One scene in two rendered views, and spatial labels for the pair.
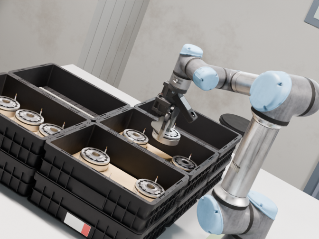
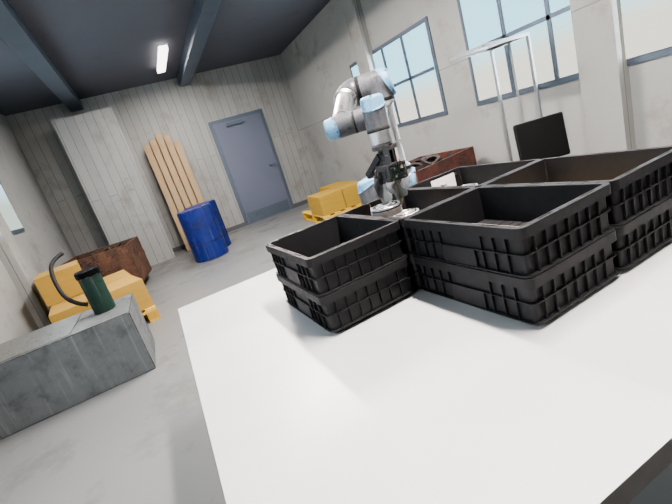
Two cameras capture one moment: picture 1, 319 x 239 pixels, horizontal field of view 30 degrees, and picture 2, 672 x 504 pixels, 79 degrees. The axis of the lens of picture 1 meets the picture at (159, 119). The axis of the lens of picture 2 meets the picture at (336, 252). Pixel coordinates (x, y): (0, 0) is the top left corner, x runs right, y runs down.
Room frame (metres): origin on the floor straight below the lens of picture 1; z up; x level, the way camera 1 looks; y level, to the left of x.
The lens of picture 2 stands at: (3.06, 0.83, 1.20)
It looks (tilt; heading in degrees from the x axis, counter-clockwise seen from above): 15 degrees down; 230
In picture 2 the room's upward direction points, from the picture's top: 18 degrees counter-clockwise
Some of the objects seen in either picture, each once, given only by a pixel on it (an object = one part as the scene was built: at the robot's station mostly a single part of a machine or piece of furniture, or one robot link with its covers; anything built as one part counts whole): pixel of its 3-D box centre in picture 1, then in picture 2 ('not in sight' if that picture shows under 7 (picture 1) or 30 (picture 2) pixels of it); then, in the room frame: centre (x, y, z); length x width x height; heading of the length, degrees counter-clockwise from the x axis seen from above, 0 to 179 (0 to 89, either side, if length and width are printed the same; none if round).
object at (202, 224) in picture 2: not in sight; (205, 229); (0.19, -5.51, 0.41); 1.13 x 0.68 x 0.82; 69
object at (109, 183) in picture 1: (118, 162); (467, 177); (1.70, 0.07, 0.92); 0.40 x 0.30 x 0.02; 72
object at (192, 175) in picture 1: (157, 140); (402, 205); (1.98, -0.02, 0.92); 0.40 x 0.30 x 0.02; 72
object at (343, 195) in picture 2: not in sight; (333, 201); (-1.39, -4.09, 0.22); 1.22 x 0.85 x 0.44; 69
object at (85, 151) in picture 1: (95, 155); not in sight; (1.79, 0.15, 0.86); 0.10 x 0.10 x 0.01
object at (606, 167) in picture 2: (17, 118); (574, 189); (1.82, 0.45, 0.87); 0.40 x 0.30 x 0.11; 72
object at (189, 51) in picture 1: (188, 61); (374, 113); (2.01, -0.02, 1.23); 0.09 x 0.08 x 0.11; 35
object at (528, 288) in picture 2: not in sight; (506, 264); (2.11, 0.36, 0.76); 0.40 x 0.30 x 0.12; 72
